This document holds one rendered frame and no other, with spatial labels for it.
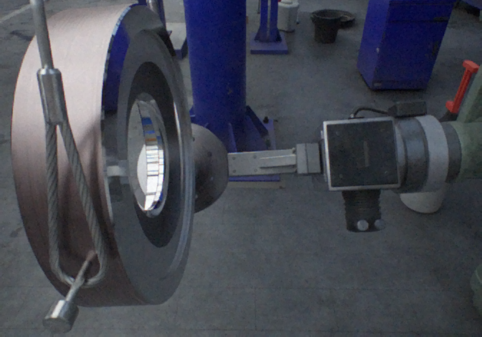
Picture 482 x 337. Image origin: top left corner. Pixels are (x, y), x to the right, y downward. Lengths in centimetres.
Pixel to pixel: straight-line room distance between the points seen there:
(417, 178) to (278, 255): 111
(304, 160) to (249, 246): 113
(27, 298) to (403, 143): 160
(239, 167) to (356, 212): 25
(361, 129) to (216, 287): 115
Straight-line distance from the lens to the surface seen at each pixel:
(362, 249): 188
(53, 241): 35
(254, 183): 212
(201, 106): 212
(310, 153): 72
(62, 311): 33
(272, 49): 400
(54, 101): 29
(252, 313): 161
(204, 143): 78
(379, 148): 70
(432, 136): 78
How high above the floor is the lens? 138
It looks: 36 degrees down
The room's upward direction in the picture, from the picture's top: straight up
